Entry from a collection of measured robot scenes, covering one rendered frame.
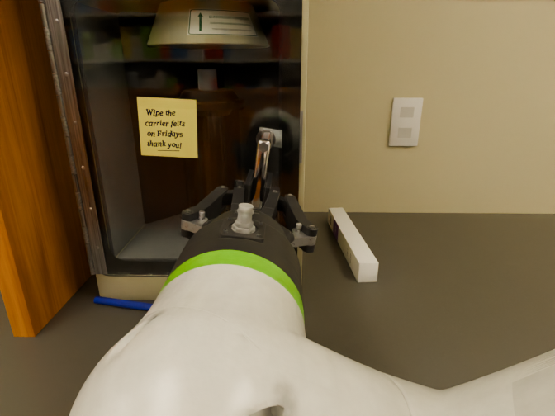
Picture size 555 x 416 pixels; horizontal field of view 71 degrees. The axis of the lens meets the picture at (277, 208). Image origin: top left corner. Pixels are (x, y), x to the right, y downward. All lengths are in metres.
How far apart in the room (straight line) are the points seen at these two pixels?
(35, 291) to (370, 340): 0.47
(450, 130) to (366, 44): 0.29
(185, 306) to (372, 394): 0.09
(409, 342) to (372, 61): 0.63
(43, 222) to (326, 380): 0.54
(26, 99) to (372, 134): 0.71
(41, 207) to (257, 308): 0.49
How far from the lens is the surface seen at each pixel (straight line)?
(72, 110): 0.58
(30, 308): 0.64
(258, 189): 0.48
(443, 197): 1.09
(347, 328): 0.59
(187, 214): 0.37
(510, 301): 0.73
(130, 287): 0.66
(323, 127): 0.97
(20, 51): 0.63
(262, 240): 0.25
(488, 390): 0.19
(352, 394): 0.17
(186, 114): 0.53
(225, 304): 0.18
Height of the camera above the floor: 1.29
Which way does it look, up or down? 21 degrees down
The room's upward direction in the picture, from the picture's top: straight up
